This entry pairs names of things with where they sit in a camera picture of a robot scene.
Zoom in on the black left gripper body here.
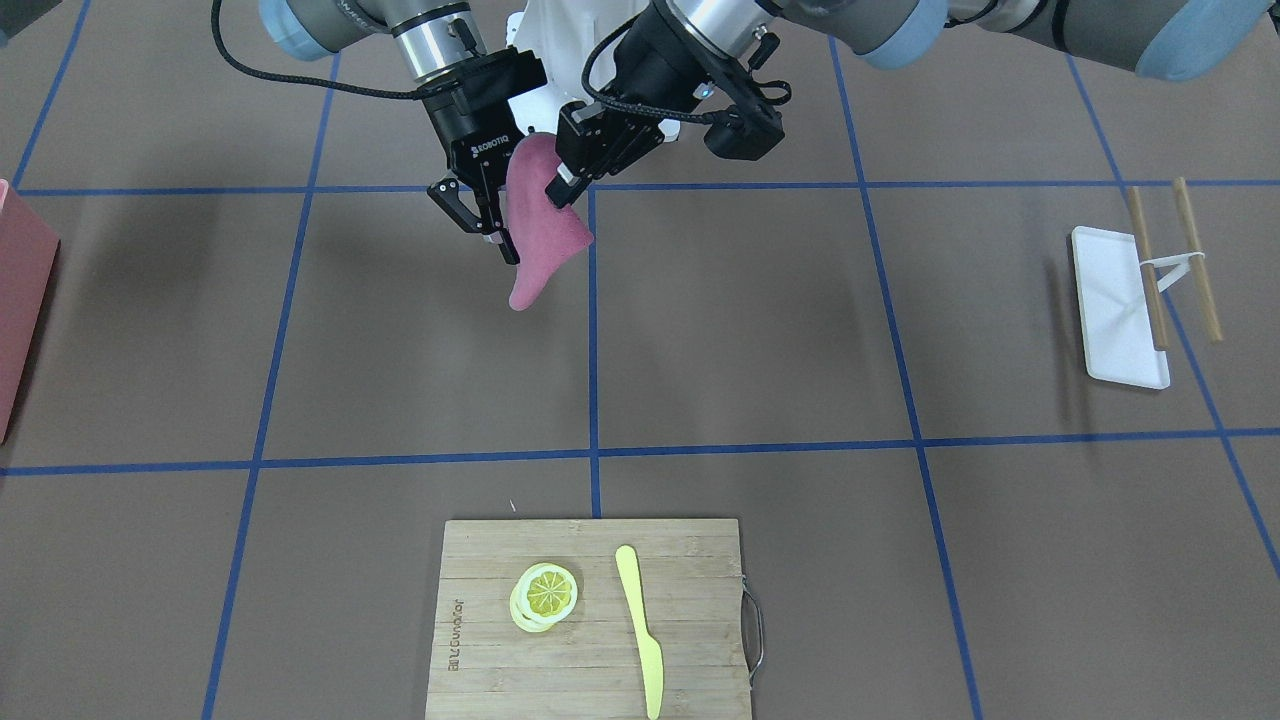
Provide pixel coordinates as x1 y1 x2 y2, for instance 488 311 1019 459
556 29 701 173

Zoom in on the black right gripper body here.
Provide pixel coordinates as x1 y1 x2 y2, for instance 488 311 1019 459
419 47 547 191

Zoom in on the pink wiping cloth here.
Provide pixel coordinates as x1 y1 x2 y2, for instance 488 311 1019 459
506 133 595 311

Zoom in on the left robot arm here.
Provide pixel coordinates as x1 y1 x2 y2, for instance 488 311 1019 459
547 1 1277 208

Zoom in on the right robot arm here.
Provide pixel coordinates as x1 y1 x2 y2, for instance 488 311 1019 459
259 1 547 265

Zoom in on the lemon slice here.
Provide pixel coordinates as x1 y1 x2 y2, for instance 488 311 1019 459
509 562 579 633

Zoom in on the bamboo cutting board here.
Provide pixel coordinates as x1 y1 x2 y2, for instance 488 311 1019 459
424 518 753 719

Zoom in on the pink plastic bin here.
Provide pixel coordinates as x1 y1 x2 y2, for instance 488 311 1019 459
1 179 60 439

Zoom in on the yellow plastic knife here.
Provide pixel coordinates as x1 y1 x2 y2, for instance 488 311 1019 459
614 544 666 719

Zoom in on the white towel rack tray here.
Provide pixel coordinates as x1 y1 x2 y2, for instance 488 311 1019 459
1070 225 1171 391

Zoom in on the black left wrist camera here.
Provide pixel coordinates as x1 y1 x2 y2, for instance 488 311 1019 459
698 45 792 161

